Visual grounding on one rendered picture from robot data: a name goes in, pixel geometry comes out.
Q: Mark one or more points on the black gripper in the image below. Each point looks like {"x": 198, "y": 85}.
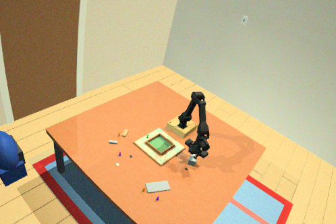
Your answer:
{"x": 201, "y": 153}

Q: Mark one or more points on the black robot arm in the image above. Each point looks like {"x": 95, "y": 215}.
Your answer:
{"x": 203, "y": 129}

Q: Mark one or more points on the grey flat bar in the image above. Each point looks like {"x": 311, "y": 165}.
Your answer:
{"x": 157, "y": 186}

